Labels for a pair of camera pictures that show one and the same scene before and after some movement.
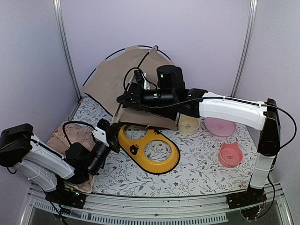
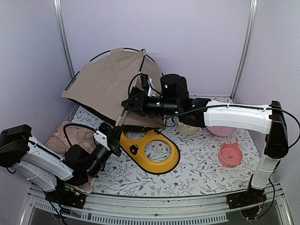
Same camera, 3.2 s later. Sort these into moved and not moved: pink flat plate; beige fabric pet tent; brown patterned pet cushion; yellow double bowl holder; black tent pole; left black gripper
Moved: black tent pole; beige fabric pet tent
Not moved: brown patterned pet cushion; pink flat plate; left black gripper; yellow double bowl holder
